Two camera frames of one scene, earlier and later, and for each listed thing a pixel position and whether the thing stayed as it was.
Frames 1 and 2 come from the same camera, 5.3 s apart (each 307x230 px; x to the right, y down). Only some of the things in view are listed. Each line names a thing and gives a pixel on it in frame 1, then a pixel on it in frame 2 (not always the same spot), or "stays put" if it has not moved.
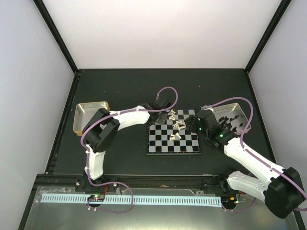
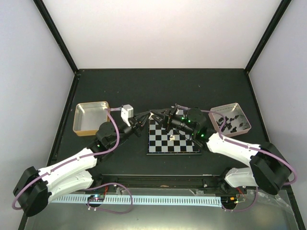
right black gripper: x=191 y=124 -> x=168 y=114
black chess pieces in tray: x=224 y=124 stays put
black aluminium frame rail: x=181 y=181 stays put
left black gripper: x=162 y=121 -> x=136 y=125
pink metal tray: x=232 y=117 stays put
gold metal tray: x=83 y=111 stays put
